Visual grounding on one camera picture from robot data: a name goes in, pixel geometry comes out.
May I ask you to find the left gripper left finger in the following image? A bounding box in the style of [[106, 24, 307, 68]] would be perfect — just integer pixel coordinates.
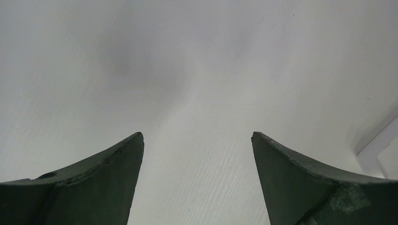
[[0, 132, 144, 225]]

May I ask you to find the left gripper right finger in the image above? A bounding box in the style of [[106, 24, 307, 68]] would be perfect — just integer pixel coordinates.
[[251, 132, 398, 225]]

